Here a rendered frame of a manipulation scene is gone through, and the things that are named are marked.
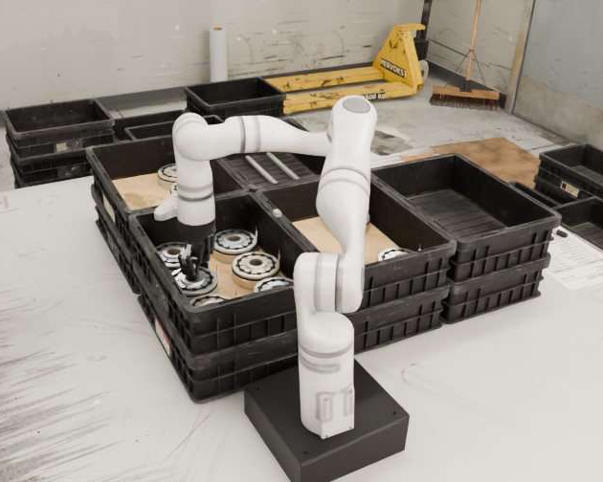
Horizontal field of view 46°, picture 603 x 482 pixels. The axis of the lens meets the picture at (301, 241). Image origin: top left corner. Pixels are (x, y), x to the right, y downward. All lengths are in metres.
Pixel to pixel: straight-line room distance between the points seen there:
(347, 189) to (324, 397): 0.35
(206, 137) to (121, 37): 3.51
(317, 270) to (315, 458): 0.33
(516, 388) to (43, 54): 3.76
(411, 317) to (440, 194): 0.49
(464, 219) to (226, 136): 0.75
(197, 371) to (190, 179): 0.36
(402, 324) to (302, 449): 0.45
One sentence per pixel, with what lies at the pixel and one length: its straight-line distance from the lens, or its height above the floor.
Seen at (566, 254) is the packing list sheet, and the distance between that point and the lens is 2.06.
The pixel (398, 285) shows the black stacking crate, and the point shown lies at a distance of 1.50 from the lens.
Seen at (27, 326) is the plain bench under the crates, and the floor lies 0.70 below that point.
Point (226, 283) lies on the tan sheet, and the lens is 1.53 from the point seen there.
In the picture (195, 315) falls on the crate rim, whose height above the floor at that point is 0.92.
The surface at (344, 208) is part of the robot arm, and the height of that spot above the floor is 1.13.
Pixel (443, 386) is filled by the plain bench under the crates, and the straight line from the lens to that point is 1.52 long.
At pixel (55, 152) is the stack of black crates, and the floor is 0.49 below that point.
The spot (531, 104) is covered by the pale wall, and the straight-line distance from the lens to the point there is 5.06.
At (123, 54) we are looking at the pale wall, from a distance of 4.83.
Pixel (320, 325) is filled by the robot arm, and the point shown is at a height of 0.99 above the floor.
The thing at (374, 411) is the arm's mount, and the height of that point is 0.78.
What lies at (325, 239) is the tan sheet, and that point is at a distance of 1.70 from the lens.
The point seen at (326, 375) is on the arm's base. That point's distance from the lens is 1.18.
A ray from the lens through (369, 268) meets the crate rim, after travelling 1.42.
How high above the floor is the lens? 1.69
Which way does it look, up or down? 31 degrees down
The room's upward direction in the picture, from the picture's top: 3 degrees clockwise
